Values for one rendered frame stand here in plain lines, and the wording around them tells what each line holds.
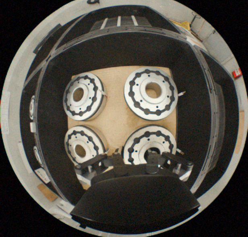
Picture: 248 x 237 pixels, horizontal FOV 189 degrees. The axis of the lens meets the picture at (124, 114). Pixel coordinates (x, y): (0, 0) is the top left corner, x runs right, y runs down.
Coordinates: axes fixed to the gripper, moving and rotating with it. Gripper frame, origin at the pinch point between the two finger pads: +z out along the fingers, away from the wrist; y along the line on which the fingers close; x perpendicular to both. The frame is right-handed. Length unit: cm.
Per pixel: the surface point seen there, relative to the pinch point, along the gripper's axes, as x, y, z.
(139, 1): 339, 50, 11
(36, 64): 34, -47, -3
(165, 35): 18.6, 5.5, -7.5
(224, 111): 7.1, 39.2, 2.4
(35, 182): -214, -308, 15
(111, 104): 9.3, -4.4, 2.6
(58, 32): 59, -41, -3
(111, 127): 4.7, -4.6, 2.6
